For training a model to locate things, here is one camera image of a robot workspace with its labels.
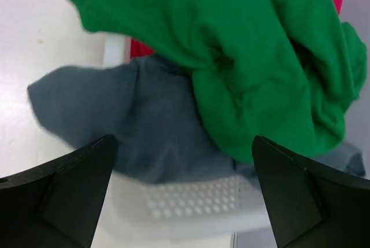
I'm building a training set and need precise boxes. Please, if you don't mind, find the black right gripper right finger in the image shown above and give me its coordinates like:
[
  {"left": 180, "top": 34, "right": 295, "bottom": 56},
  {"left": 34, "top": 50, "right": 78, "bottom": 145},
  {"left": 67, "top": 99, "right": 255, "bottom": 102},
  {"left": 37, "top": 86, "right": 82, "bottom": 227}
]
[{"left": 252, "top": 136, "right": 369, "bottom": 248}]

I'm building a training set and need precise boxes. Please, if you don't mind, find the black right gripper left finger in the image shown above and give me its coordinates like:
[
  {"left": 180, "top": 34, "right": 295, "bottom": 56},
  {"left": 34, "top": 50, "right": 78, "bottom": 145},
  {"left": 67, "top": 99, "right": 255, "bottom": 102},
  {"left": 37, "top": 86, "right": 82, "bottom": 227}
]
[{"left": 1, "top": 135, "right": 118, "bottom": 247}]

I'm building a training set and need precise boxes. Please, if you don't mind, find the green t shirt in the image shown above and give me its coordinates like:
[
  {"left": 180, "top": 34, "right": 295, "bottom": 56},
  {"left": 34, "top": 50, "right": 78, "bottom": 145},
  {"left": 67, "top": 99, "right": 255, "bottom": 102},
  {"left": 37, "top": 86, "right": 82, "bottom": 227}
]
[{"left": 70, "top": 0, "right": 367, "bottom": 162}]

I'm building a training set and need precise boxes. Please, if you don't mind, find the white perforated plastic basket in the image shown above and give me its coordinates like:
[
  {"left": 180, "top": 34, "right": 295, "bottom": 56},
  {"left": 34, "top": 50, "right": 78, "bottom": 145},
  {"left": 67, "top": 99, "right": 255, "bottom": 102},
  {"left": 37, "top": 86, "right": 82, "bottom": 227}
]
[{"left": 102, "top": 35, "right": 272, "bottom": 240}]

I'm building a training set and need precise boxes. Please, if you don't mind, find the grey-blue t shirt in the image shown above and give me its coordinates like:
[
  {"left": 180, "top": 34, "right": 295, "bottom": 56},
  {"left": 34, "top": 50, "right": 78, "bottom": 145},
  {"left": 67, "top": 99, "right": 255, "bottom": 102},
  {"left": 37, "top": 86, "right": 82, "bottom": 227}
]
[{"left": 27, "top": 55, "right": 365, "bottom": 184}]

